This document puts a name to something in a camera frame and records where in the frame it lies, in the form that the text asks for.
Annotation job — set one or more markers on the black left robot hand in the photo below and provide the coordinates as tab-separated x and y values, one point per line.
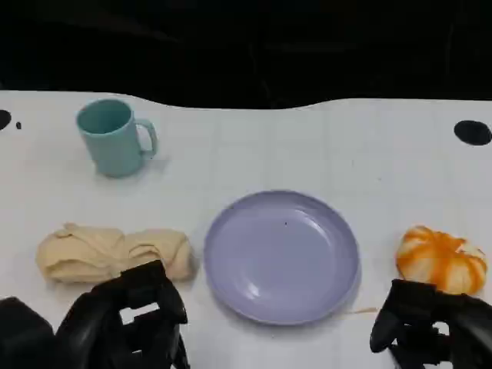
96	326

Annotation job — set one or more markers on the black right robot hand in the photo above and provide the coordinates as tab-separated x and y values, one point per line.
465	326

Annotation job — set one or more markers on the beige towel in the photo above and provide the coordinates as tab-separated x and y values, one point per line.
96	250

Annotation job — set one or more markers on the orange and white bread roll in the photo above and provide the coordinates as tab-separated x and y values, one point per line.
438	261

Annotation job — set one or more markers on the pale green mug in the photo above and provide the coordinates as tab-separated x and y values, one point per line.
113	150

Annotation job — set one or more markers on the lilac plate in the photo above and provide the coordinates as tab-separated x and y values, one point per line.
282	261

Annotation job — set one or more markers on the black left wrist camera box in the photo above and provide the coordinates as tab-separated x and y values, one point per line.
23	334

